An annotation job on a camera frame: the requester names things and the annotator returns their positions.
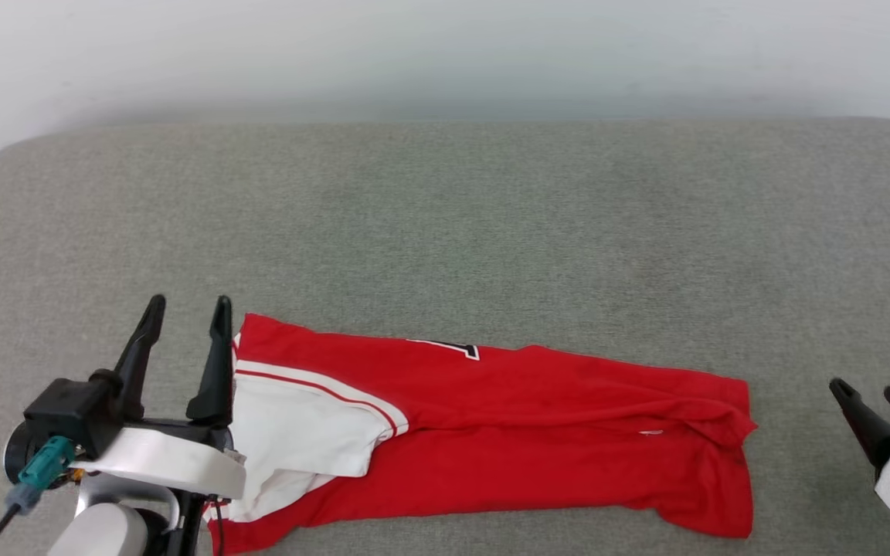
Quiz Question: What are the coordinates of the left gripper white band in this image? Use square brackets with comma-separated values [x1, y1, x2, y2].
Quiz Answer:
[73, 293, 248, 501]

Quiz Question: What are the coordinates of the red and white shirt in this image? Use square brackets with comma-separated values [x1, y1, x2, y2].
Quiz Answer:
[204, 312, 759, 556]

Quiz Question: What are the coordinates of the grey fabric sofa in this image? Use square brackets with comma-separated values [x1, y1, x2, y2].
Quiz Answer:
[0, 116, 890, 556]

